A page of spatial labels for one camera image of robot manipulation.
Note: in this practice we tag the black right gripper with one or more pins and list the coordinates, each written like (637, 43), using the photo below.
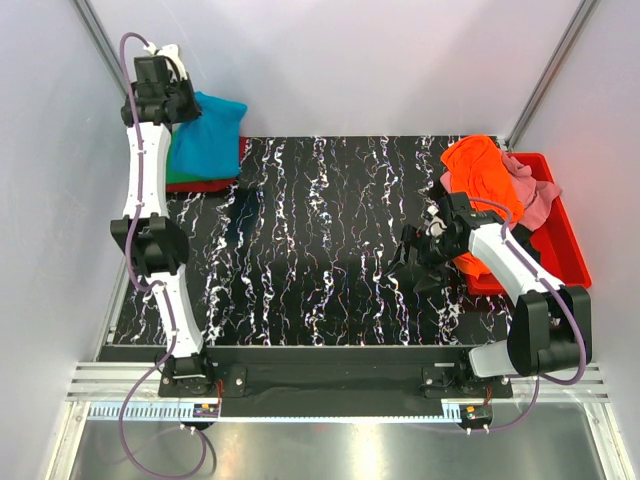
(409, 237)

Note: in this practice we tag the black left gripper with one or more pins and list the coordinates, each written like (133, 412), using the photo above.
(183, 81)

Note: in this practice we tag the blue t shirt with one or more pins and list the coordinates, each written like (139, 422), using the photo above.
(219, 116)

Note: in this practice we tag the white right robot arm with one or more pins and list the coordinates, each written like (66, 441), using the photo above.
(550, 331)

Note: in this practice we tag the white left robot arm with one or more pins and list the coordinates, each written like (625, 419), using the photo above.
(273, 242)

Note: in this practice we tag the green folded t shirt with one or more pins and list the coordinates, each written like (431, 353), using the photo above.
(191, 138)

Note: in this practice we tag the black t shirt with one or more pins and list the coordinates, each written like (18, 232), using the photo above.
(523, 236)

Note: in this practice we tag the orange t shirt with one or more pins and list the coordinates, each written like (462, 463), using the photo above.
(474, 165)

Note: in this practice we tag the dark red folded t shirt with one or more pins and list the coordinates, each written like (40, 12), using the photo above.
(223, 160)

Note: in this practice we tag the pink t shirt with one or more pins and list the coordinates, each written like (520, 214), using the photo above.
(536, 196)

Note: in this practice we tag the red plastic bin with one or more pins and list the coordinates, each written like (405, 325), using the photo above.
(555, 239)

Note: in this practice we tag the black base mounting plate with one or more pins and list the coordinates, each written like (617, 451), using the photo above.
(437, 381)

